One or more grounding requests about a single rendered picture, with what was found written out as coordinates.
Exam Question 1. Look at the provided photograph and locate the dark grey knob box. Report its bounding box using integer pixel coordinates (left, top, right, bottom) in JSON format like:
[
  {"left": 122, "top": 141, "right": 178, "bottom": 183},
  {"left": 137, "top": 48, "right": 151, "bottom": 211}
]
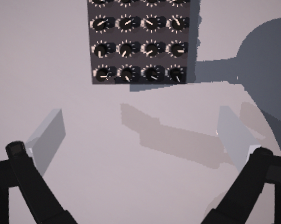
[{"left": 87, "top": 0, "right": 190, "bottom": 84}]

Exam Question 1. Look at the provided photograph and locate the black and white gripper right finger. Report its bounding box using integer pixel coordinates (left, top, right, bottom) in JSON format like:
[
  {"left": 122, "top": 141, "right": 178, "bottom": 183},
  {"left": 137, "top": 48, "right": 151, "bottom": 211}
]
[{"left": 201, "top": 106, "right": 281, "bottom": 224}]

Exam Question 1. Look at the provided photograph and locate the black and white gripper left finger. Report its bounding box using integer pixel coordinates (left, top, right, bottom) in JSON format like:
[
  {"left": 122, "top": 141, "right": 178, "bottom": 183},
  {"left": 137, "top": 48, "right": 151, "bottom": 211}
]
[{"left": 0, "top": 108, "right": 78, "bottom": 224}]

